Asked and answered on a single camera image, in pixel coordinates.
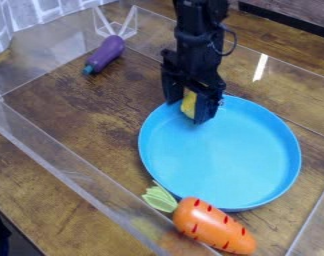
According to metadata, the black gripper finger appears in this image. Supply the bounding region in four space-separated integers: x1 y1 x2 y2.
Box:
161 70 183 104
194 87 223 124

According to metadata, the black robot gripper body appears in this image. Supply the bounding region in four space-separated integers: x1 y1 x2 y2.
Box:
160 0 228 90

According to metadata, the yellow toy lemon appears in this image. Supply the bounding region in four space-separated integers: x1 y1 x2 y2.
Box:
180 91 196 119

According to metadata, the blue round tray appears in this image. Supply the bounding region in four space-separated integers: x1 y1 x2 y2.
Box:
137 96 302 212

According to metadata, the purple toy eggplant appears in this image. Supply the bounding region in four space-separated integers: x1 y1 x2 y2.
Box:
83 35 124 74

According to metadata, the orange toy carrot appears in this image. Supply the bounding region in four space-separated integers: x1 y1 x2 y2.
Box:
141 182 256 255

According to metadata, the white patterned curtain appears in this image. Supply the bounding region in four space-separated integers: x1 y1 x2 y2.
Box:
0 0 113 53

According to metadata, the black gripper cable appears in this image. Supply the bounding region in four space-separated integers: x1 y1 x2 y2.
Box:
208 21 238 57

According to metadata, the clear acrylic enclosure wall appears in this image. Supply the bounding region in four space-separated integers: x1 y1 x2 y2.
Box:
0 0 324 256

